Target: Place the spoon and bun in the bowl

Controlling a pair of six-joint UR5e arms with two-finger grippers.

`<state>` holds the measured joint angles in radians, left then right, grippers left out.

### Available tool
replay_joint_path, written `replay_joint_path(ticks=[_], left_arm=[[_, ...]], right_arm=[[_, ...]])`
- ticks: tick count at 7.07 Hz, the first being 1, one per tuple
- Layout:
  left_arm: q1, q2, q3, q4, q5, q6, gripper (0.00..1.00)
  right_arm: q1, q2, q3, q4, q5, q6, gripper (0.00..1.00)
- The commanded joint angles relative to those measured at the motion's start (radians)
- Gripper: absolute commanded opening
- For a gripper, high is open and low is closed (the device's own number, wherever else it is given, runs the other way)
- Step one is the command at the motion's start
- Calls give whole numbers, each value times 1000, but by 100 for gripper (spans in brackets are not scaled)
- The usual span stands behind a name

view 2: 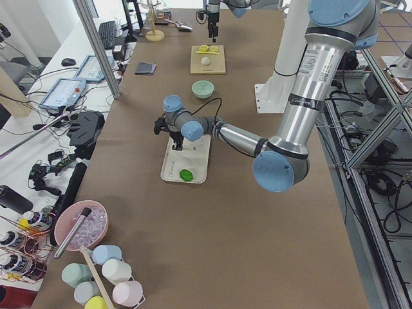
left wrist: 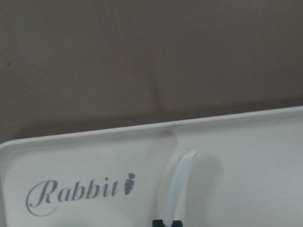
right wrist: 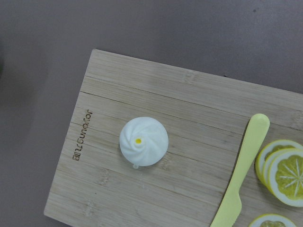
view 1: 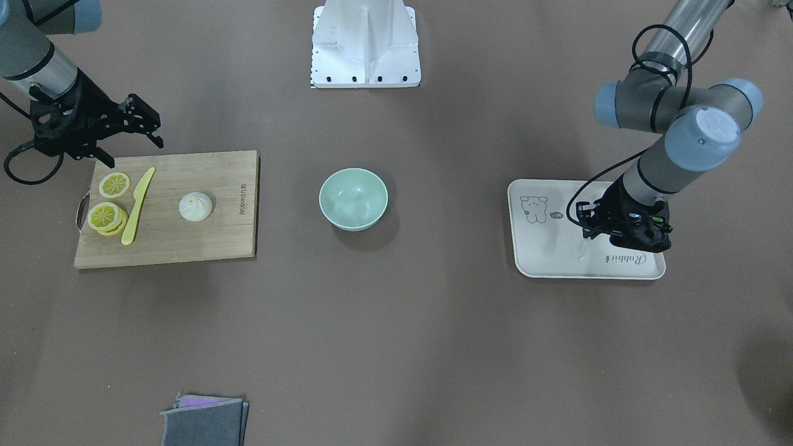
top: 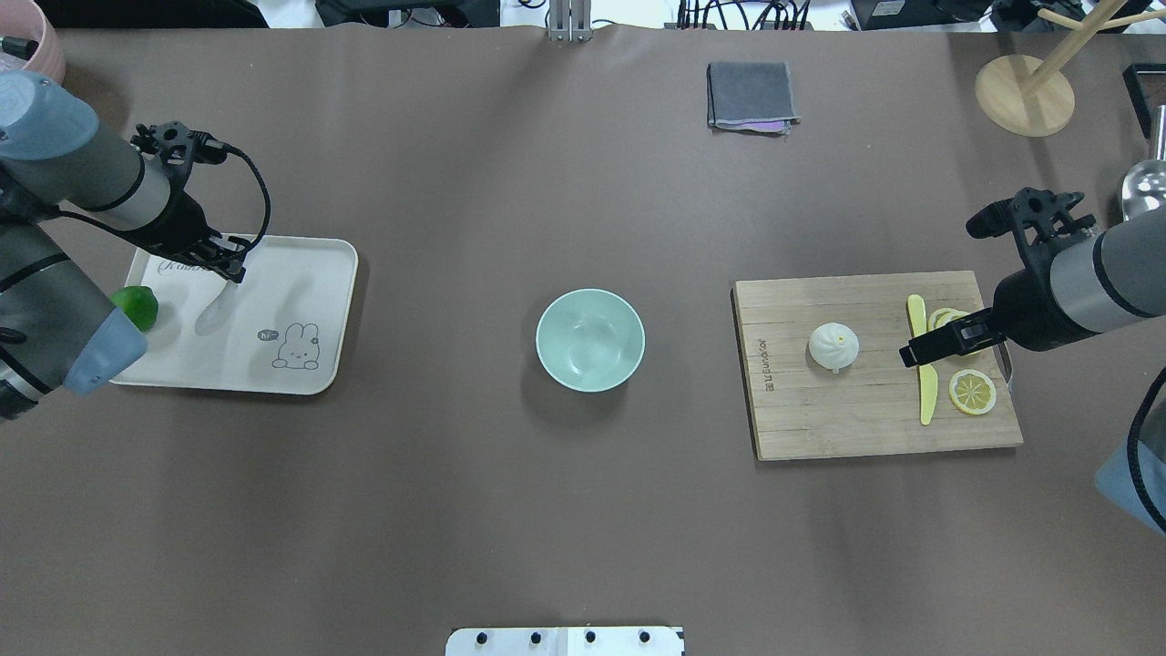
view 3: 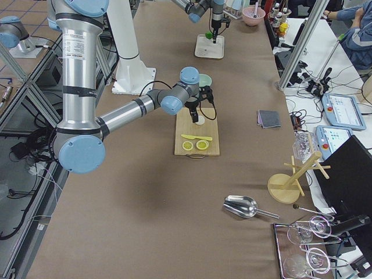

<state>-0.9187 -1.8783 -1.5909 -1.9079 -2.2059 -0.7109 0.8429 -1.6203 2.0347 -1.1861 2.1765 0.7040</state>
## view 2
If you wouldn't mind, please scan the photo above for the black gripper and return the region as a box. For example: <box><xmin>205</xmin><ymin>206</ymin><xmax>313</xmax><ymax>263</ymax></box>
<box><xmin>169</xmin><ymin>129</ymin><xmax>183</xmax><ymax>151</ymax></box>
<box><xmin>207</xmin><ymin>20</ymin><xmax>219</xmax><ymax>43</ymax></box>

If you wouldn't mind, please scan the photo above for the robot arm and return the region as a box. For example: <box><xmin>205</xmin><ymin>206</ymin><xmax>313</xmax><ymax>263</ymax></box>
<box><xmin>196</xmin><ymin>0</ymin><xmax>279</xmax><ymax>42</ymax></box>
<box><xmin>154</xmin><ymin>1</ymin><xmax>380</xmax><ymax>192</ymax></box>

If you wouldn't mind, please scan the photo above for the mint green bowl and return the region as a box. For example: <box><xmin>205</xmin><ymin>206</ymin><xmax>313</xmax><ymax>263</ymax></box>
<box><xmin>191</xmin><ymin>80</ymin><xmax>214</xmax><ymax>99</ymax></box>

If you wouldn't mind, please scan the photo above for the steel muddler in bowl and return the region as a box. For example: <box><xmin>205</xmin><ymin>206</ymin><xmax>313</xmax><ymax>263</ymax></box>
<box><xmin>53</xmin><ymin>207</ymin><xmax>91</xmax><ymax>259</ymax></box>

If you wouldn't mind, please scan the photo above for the pink bowl with ice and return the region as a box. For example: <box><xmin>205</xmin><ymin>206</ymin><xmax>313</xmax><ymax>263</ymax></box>
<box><xmin>53</xmin><ymin>200</ymin><xmax>109</xmax><ymax>251</ymax></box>

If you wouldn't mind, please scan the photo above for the yellow plastic knife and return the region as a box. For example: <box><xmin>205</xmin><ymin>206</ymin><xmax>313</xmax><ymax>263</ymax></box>
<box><xmin>205</xmin><ymin>51</ymin><xmax>221</xmax><ymax>56</ymax></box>

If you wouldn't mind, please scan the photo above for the cream rabbit tray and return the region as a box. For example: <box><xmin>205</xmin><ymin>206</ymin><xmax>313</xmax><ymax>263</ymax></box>
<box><xmin>160</xmin><ymin>135</ymin><xmax>211</xmax><ymax>184</ymax></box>

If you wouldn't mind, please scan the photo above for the bamboo cutting board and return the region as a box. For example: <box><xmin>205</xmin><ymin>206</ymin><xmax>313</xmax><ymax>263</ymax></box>
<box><xmin>190</xmin><ymin>44</ymin><xmax>226</xmax><ymax>75</ymax></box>

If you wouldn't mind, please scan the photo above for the green lime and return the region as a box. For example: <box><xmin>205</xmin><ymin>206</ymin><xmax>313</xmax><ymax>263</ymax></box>
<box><xmin>179</xmin><ymin>169</ymin><xmax>194</xmax><ymax>182</ymax></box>

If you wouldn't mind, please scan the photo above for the steel ice scoop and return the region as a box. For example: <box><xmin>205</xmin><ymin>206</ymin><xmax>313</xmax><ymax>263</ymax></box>
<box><xmin>165</xmin><ymin>19</ymin><xmax>194</xmax><ymax>32</ymax></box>

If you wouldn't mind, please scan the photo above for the wooden mug tree stand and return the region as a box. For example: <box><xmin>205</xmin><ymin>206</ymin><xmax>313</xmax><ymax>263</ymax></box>
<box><xmin>141</xmin><ymin>0</ymin><xmax>165</xmax><ymax>42</ymax></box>

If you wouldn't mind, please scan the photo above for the grey folded cloth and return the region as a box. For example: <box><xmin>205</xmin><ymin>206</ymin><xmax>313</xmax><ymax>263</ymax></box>
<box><xmin>135</xmin><ymin>62</ymin><xmax>157</xmax><ymax>75</ymax></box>

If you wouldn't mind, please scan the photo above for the black keyboard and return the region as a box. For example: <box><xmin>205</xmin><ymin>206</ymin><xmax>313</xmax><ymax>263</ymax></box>
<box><xmin>98</xmin><ymin>21</ymin><xmax>116</xmax><ymax>50</ymax></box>

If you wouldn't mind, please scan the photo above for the teach pendant tablet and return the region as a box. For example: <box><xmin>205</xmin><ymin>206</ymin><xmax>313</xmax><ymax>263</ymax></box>
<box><xmin>74</xmin><ymin>55</ymin><xmax>105</xmax><ymax>83</ymax></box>
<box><xmin>38</xmin><ymin>78</ymin><xmax>86</xmax><ymax>110</ymax></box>

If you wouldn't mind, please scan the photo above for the black computer mouse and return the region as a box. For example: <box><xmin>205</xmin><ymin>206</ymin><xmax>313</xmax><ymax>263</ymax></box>
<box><xmin>61</xmin><ymin>58</ymin><xmax>77</xmax><ymax>67</ymax></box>

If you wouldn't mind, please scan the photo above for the wooden cup rack pole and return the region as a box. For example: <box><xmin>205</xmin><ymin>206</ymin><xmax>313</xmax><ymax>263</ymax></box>
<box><xmin>80</xmin><ymin>247</ymin><xmax>115</xmax><ymax>309</ymax></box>

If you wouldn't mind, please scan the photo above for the white cup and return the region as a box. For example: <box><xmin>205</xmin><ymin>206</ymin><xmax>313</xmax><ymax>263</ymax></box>
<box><xmin>102</xmin><ymin>259</ymin><xmax>132</xmax><ymax>285</ymax></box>

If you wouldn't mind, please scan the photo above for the pink cup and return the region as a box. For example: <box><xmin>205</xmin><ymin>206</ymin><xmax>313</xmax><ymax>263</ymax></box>
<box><xmin>112</xmin><ymin>281</ymin><xmax>144</xmax><ymax>307</ymax></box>

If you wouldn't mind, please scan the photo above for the green cup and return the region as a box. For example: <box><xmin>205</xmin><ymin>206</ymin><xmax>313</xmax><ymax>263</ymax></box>
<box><xmin>61</xmin><ymin>263</ymin><xmax>92</xmax><ymax>288</ymax></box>

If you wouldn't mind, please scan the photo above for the black water bottle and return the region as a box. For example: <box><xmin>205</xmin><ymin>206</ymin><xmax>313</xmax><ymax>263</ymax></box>
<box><xmin>1</xmin><ymin>185</ymin><xmax>33</xmax><ymax>214</ymax></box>

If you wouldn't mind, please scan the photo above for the grey blue cup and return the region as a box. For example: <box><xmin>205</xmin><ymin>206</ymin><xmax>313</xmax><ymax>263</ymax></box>
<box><xmin>73</xmin><ymin>281</ymin><xmax>100</xmax><ymax>306</ymax></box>

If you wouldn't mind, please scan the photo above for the yellow cup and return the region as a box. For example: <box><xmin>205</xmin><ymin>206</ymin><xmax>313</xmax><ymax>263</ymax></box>
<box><xmin>84</xmin><ymin>295</ymin><xmax>108</xmax><ymax>309</ymax></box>

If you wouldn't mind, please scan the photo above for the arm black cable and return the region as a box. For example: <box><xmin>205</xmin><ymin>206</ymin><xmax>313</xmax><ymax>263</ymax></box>
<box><xmin>189</xmin><ymin>97</ymin><xmax>223</xmax><ymax>129</ymax></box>

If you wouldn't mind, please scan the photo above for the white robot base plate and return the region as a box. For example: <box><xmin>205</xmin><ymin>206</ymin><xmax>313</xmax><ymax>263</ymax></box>
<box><xmin>254</xmin><ymin>81</ymin><xmax>290</xmax><ymax>114</ymax></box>

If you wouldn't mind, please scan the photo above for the aluminium frame post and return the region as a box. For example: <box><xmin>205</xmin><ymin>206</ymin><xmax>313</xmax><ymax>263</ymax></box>
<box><xmin>73</xmin><ymin>0</ymin><xmax>120</xmax><ymax>99</ymax></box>

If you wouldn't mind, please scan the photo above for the copper wire bottle rack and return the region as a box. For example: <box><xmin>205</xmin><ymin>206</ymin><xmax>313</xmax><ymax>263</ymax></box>
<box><xmin>1</xmin><ymin>216</ymin><xmax>54</xmax><ymax>284</ymax></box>

